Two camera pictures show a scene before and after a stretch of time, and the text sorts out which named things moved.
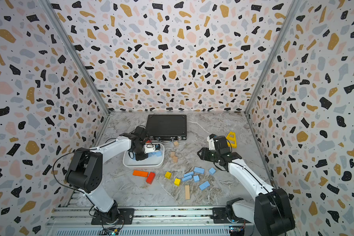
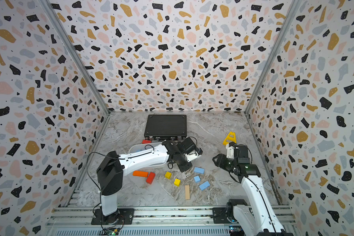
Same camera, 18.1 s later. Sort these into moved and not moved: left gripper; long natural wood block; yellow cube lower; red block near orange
Moved: left gripper
Not moved: red block near orange; yellow cube lower; long natural wood block
